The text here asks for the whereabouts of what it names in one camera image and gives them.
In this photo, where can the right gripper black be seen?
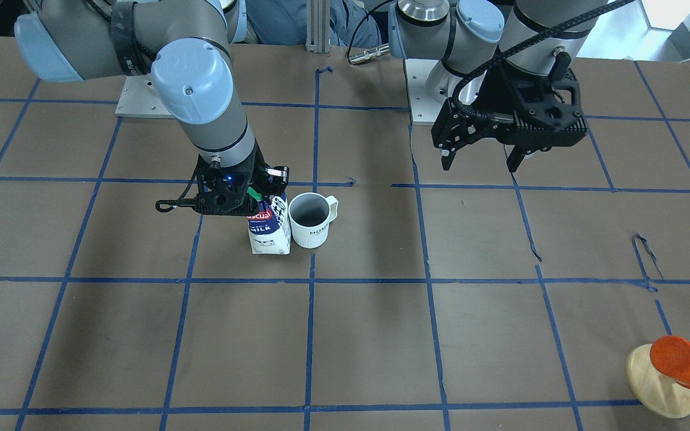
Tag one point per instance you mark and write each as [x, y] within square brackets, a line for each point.
[278, 175]

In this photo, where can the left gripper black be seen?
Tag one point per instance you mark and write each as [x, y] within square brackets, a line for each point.
[491, 95]

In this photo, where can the blue white milk carton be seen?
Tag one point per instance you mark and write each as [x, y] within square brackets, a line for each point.
[269, 229]

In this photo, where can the white ribbed mug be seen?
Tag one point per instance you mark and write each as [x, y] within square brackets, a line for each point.
[310, 216]

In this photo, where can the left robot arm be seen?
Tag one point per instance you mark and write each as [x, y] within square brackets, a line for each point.
[470, 37]

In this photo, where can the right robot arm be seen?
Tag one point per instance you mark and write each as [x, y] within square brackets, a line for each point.
[183, 46]

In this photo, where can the seated person in blue shirt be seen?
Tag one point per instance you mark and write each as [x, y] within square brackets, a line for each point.
[285, 23]

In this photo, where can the wooden mug tree stand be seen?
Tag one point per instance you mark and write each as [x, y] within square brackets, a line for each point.
[659, 393]

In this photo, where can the orange mug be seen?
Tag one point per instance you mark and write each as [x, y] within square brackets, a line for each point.
[670, 355]

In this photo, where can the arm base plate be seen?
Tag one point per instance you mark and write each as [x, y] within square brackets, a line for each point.
[428, 85]
[140, 99]

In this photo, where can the aluminium frame post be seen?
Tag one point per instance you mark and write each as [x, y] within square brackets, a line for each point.
[317, 29]

